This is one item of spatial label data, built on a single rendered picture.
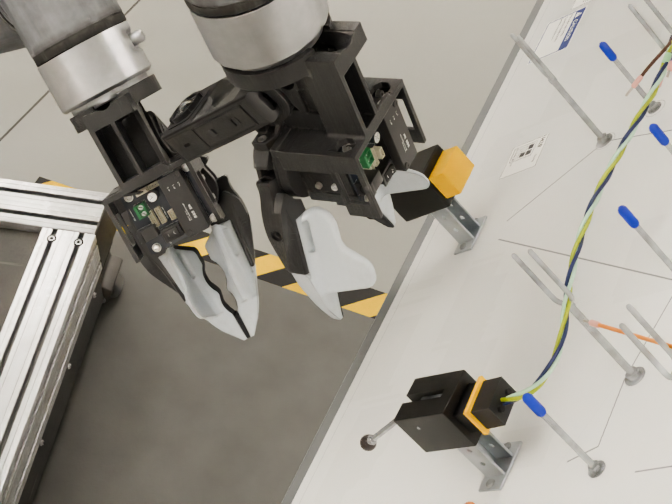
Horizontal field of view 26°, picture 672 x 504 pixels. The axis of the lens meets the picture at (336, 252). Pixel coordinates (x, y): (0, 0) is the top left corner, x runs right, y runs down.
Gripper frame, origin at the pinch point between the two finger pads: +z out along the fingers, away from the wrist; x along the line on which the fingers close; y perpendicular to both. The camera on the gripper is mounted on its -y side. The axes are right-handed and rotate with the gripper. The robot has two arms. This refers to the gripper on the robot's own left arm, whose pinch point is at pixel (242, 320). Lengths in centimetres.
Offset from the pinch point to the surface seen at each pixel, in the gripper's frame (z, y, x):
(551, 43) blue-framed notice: -2, -55, 36
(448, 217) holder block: 5.7, -29.3, 17.6
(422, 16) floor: -4, -194, 30
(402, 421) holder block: 11.6, 5.2, 7.9
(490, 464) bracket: 17.9, 4.6, 12.2
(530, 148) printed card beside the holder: 4.7, -37.4, 28.1
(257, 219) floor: 13, -152, -15
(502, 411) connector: 12.9, 9.6, 15.1
